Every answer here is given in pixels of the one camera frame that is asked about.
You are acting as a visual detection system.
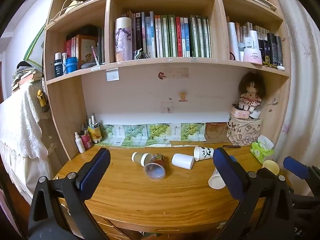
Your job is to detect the brown framed picture book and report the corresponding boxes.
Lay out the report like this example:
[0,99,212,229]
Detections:
[75,34,98,69]

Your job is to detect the plain white paper cup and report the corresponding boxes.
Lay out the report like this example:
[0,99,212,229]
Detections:
[171,153,195,170]

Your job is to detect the colourful patterned paper cup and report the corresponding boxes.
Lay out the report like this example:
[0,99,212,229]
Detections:
[143,153,166,181]

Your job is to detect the brown paper cup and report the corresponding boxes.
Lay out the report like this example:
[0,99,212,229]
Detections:
[132,152,152,167]

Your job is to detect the red books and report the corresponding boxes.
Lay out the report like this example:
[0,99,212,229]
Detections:
[64,37,76,58]

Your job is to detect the white lace cloth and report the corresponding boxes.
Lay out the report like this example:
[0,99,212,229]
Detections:
[0,82,50,159]

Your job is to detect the blue jar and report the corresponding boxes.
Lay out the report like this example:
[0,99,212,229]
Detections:
[66,57,79,74]

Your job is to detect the brown printed card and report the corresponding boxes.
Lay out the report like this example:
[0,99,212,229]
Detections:
[205,122,229,144]

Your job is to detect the yellow pen holder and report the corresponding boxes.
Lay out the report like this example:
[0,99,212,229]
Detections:
[87,122,102,144]

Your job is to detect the white spray bottle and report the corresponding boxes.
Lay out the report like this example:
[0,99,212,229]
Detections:
[74,132,86,154]

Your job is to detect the curly brown hair doll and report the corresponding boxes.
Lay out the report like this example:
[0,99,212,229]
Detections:
[237,72,266,112]

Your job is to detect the green framed board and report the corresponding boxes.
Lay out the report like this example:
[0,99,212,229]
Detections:
[24,23,47,68]

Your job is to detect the pink dotted box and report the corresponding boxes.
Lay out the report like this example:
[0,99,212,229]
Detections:
[230,104,251,119]

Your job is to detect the green tissue pack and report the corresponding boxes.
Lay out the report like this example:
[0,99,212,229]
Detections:
[250,135,275,164]

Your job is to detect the row of upright books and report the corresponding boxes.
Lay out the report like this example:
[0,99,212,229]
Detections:
[121,10,212,58]

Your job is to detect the wooden bookshelf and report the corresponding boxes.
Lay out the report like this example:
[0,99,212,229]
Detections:
[41,0,292,160]

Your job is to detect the white floral curtain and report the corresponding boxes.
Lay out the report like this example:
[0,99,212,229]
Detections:
[271,0,320,195]

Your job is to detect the white cord bundle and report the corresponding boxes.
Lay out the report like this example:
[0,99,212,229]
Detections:
[51,0,83,22]

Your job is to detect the white panda print cup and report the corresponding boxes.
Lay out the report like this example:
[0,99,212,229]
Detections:
[194,146,214,162]

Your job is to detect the white cup with small print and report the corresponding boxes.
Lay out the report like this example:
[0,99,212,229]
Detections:
[208,167,227,190]

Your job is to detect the pale yellow paper cup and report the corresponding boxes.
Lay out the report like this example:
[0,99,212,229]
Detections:
[262,160,280,176]

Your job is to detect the black bottle white cap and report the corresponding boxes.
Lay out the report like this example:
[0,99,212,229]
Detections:
[54,52,63,79]

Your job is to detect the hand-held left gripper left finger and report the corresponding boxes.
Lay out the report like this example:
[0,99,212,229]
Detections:
[27,147,111,240]

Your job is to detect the stack of old books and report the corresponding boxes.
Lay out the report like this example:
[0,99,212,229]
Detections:
[11,61,43,93]

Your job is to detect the yellow hanging tool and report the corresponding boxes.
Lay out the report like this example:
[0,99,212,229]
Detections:
[37,89,50,113]

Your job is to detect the pink pen holder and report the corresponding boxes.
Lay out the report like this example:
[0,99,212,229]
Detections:
[80,133,94,151]

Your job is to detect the tall white cosmetic bottle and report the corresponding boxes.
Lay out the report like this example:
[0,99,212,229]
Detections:
[227,22,240,61]

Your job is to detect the grape print folding booklet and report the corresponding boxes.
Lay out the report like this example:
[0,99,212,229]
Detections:
[94,122,207,148]

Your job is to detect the letter print storage box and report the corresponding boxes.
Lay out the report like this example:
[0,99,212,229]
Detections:
[227,115,263,146]

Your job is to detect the pink cosmetic box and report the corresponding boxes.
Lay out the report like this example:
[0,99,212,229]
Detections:
[243,48,263,66]

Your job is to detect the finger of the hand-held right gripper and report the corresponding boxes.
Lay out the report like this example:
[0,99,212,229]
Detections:
[283,156,320,195]

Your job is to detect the black cosmetic bottles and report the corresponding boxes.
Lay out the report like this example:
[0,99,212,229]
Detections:
[257,33,283,66]

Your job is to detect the striped folded cloth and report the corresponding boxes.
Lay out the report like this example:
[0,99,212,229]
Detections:
[132,48,150,60]

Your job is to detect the small white bottle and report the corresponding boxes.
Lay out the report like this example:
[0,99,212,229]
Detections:
[61,52,68,75]

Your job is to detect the floral print cylinder tube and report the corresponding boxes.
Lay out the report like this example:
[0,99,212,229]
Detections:
[114,17,133,62]

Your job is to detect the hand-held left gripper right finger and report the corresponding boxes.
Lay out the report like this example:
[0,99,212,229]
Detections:
[213,147,295,240]

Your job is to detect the white label card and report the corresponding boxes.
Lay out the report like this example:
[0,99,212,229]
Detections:
[106,68,119,82]

